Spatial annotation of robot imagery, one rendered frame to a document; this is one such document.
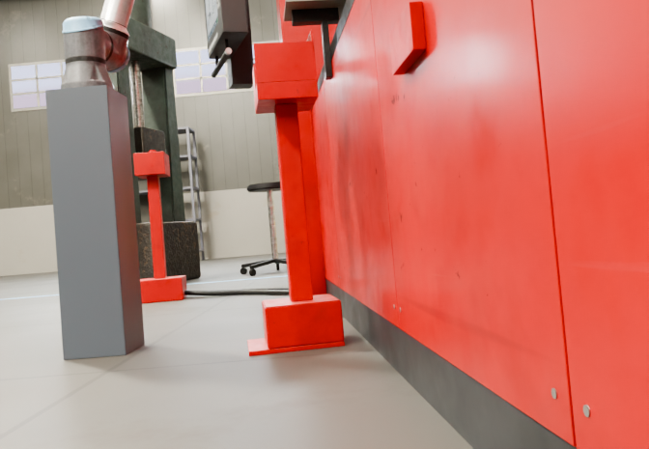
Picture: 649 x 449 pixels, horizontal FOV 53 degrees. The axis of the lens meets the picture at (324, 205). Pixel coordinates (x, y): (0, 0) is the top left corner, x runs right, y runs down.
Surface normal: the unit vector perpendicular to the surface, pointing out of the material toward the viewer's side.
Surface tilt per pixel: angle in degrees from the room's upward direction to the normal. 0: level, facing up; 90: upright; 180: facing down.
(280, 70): 90
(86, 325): 90
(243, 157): 90
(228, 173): 90
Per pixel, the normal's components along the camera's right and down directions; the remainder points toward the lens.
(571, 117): -0.99, 0.08
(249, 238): -0.03, -0.04
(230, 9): 0.32, -0.06
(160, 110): -0.32, -0.03
